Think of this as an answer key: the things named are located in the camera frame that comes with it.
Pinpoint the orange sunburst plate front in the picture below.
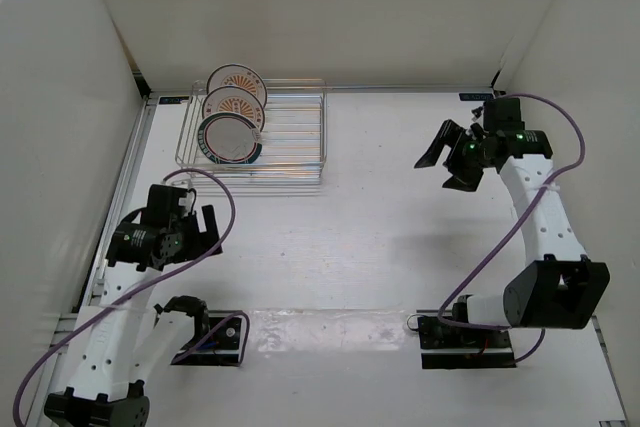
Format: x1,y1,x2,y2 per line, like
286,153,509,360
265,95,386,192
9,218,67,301
201,86,265,131

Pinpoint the orange sunburst plate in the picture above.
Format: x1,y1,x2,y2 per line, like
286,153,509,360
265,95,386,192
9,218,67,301
206,63,268,107
201,86,265,131

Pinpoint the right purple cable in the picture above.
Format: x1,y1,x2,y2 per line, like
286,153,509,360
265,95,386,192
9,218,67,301
437,92,587,366

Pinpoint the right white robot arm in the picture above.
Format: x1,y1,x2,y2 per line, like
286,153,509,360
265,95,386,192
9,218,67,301
416,120,610,347

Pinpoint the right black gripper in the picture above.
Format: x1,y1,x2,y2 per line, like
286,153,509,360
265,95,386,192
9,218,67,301
415,120,494,193

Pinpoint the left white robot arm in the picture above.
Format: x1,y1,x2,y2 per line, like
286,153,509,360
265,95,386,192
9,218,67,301
44,200,221,426

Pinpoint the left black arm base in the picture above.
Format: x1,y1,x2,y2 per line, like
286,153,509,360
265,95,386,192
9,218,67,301
172,311,251,367

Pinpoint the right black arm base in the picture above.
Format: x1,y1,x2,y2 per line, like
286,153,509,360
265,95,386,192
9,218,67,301
406,312,516,370

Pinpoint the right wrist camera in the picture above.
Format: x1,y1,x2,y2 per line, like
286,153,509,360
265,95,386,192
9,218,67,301
472,98,525,134

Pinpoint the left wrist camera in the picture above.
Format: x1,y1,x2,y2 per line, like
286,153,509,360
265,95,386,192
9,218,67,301
141,184,195,227

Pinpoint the wire dish rack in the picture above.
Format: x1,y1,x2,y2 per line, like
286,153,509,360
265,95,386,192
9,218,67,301
175,78,327,187

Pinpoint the green rimmed white plate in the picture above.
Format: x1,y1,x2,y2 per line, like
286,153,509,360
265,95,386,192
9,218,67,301
196,112,263,165

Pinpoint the purple cable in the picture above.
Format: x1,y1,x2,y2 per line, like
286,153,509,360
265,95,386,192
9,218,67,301
9,168,251,427
437,92,587,366

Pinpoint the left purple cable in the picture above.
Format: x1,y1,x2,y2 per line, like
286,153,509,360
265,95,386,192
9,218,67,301
9,168,251,427

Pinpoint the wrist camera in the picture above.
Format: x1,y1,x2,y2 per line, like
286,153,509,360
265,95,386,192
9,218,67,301
472,98,525,134
141,184,195,227

